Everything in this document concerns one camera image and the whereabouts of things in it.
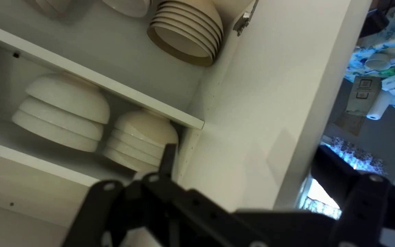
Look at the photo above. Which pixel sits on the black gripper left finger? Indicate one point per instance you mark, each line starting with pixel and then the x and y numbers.
pixel 167 161

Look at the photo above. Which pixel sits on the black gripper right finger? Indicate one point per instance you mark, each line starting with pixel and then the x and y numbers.
pixel 339 180

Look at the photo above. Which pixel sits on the white cabinet door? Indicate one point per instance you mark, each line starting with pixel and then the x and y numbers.
pixel 267 98

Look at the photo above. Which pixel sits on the metal door hinge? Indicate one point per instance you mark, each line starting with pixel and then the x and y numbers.
pixel 243 21

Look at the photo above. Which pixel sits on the white cabinet shelf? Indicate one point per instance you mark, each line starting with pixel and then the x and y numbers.
pixel 103 82

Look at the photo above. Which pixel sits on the cream bowl stack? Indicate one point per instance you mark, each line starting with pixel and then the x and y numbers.
pixel 138 139

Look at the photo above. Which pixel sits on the white bowl stack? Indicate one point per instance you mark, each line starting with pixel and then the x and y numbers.
pixel 63 110

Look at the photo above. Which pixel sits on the table with floral cloth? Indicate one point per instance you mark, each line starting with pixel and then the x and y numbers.
pixel 389 50

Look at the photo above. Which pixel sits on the stack of beige plates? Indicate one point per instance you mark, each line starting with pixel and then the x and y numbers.
pixel 189 31

